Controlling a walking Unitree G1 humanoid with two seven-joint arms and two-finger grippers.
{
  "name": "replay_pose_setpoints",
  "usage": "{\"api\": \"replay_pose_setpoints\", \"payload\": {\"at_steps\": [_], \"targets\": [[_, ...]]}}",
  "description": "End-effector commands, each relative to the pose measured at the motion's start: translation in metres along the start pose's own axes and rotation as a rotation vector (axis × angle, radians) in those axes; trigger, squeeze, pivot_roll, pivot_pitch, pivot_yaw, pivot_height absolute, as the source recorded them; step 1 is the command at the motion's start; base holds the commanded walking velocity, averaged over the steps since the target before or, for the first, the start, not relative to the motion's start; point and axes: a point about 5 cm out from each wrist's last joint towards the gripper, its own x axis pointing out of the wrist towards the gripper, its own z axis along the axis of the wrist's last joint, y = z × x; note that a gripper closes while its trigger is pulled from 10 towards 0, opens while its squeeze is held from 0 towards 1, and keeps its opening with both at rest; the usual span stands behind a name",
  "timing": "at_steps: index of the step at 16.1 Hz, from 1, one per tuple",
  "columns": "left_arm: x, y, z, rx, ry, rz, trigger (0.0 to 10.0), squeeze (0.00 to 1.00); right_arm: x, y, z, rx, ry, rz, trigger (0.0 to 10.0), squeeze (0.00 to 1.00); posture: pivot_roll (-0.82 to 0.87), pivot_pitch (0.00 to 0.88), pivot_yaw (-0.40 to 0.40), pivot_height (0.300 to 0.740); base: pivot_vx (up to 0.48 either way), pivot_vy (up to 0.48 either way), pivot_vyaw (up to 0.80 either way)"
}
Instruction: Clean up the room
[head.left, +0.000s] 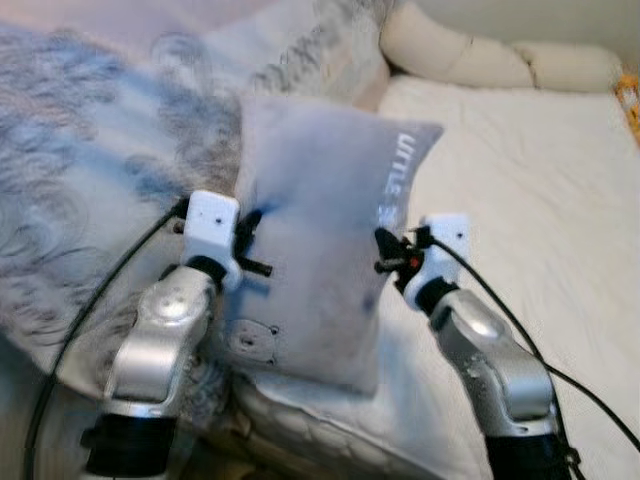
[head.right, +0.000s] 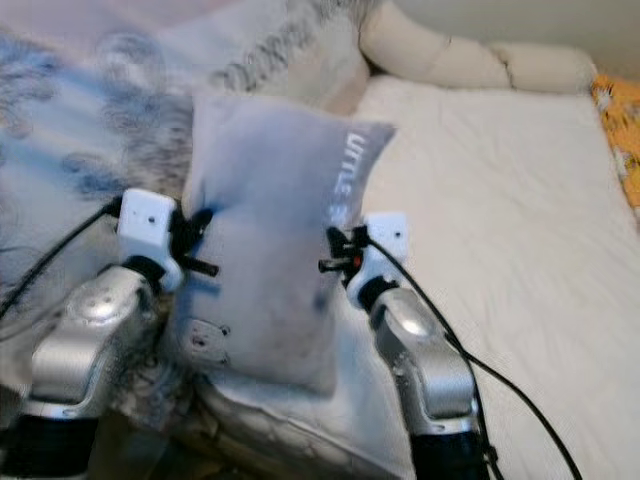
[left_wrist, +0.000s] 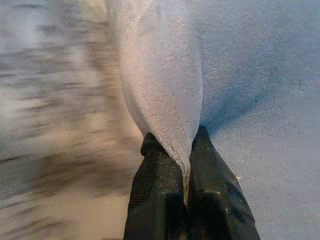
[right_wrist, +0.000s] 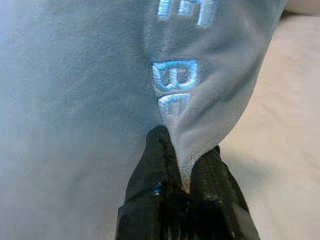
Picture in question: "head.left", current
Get grey pillow with white lettering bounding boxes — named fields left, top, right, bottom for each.
left=215, top=92, right=446, bottom=396

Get white quilted mattress pad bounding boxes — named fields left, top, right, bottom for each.
left=375, top=75, right=640, bottom=480

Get grey printed bed bumper cushion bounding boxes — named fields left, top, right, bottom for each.
left=0, top=0, right=401, bottom=431

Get grey quilted mattress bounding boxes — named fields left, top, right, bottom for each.
left=200, top=380, right=481, bottom=480

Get beige bolster cushion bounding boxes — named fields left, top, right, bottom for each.
left=380, top=0, right=623, bottom=93

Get orange cartoon print blanket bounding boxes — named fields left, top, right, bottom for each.
left=615, top=72, right=640, bottom=141

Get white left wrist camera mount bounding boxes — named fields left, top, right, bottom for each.
left=182, top=190, right=243, bottom=291

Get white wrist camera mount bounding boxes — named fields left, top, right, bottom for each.
left=405, top=212, right=471, bottom=296
left=182, top=190, right=243, bottom=291

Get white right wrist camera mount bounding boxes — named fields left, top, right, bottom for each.
left=405, top=212, right=471, bottom=296

